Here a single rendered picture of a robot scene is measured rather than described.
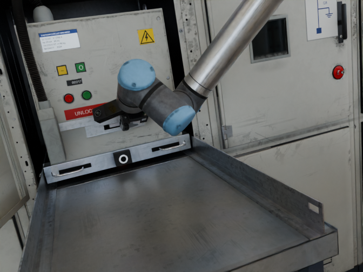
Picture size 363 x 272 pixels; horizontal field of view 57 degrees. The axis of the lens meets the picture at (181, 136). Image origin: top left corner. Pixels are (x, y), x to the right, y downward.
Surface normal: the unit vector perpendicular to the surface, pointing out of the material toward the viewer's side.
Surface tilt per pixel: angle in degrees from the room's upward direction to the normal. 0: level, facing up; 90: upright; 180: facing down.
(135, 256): 0
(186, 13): 90
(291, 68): 90
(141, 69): 56
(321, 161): 90
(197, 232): 0
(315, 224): 90
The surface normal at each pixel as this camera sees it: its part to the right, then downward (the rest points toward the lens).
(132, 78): 0.15, -0.40
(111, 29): 0.32, 0.18
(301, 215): -0.93, 0.22
